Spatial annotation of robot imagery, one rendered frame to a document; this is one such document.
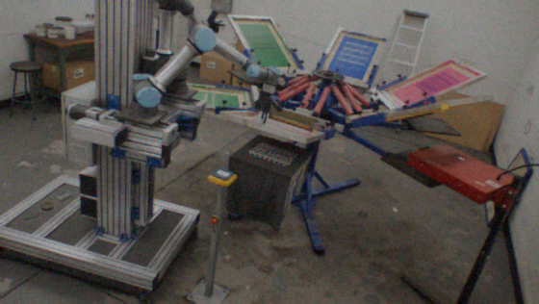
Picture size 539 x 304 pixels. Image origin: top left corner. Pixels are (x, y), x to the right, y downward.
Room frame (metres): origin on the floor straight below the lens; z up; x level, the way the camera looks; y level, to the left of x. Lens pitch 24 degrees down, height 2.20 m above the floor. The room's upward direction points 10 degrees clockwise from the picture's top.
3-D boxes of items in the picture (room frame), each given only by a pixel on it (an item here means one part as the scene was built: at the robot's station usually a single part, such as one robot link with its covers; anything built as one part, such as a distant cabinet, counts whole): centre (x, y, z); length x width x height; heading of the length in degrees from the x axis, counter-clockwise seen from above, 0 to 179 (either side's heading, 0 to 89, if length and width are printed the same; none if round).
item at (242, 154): (2.65, -0.04, 0.95); 0.48 x 0.44 x 0.01; 160
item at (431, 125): (3.83, -1.07, 0.91); 1.34 x 0.40 x 0.08; 100
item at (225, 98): (3.54, 0.48, 1.05); 1.08 x 0.61 x 0.23; 100
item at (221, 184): (2.22, 0.24, 0.48); 0.22 x 0.22 x 0.96; 70
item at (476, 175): (2.62, -1.34, 1.06); 0.61 x 0.46 x 0.12; 40
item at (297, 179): (2.59, -0.24, 0.74); 0.46 x 0.04 x 0.42; 160
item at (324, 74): (3.70, -0.41, 0.67); 0.39 x 0.39 x 1.35
